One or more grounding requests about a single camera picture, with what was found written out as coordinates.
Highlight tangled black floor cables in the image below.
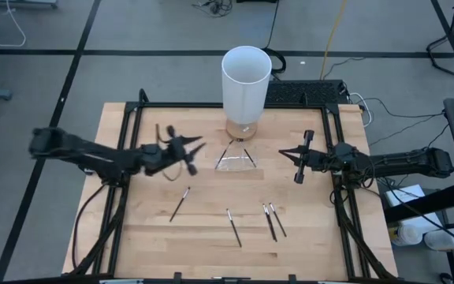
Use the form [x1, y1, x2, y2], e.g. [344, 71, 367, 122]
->
[191, 0, 234, 17]

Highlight white floor cable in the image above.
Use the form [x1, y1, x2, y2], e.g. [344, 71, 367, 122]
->
[0, 0, 28, 48]

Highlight clear acrylic organizer container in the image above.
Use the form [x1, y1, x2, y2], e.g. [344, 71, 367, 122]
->
[214, 138, 259, 173]

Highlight thin black floor cable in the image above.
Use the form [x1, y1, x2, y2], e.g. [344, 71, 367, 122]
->
[352, 96, 448, 119]
[368, 115, 448, 147]

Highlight white paper roll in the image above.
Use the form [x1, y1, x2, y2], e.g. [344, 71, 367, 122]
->
[392, 222, 424, 248]
[423, 228, 454, 252]

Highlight thick black lamp cable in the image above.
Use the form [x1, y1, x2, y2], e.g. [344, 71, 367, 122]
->
[264, 0, 288, 76]

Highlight black left arm base cable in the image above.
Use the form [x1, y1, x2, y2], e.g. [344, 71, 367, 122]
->
[71, 183, 108, 271]

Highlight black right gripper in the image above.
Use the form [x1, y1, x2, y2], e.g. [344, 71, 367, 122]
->
[278, 130, 330, 185]

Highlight grey metal cart base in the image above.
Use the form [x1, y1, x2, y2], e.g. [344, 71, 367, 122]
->
[0, 0, 59, 9]

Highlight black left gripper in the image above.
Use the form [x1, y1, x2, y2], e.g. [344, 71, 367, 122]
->
[142, 125, 207, 177]

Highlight white paper sheet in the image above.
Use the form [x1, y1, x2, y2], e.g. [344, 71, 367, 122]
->
[384, 184, 427, 208]

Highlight yellow cable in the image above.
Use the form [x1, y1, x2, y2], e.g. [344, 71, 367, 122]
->
[319, 0, 348, 81]

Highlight white looped cable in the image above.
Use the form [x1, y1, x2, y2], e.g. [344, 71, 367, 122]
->
[348, 92, 374, 128]

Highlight black aluminium rig frame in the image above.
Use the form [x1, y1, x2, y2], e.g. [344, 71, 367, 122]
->
[63, 88, 400, 284]

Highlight black perforated metal box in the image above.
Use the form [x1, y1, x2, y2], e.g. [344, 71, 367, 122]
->
[266, 80, 349, 107]

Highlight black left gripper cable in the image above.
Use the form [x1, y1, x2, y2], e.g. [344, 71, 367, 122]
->
[154, 122, 184, 182]

